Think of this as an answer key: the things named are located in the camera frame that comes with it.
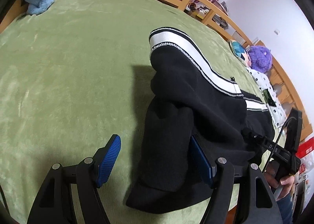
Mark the person right hand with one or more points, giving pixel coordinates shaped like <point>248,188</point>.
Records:
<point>285,183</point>

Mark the white dotted pillow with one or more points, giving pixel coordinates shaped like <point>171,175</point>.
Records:
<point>273,104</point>

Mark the black sweatpants with white stripe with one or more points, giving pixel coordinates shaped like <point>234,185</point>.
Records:
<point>191,100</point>

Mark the purple plush toy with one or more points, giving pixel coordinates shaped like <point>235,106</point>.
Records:
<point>261,58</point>

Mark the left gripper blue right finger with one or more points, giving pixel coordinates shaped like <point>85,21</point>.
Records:
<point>255,204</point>

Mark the colourful geometric pillow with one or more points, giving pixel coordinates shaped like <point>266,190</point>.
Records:
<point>240,52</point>

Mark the person forearm blue sleeve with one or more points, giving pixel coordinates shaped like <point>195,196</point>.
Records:
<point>285,207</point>

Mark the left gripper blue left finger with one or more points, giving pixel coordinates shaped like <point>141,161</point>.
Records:
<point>54,204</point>

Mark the cluttered desk with items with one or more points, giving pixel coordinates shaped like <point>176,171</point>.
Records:
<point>219,21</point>

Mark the red cardboard box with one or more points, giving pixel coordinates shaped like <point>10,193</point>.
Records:
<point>305,148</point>

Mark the green fleece bed blanket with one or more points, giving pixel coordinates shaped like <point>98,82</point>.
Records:
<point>78,73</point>

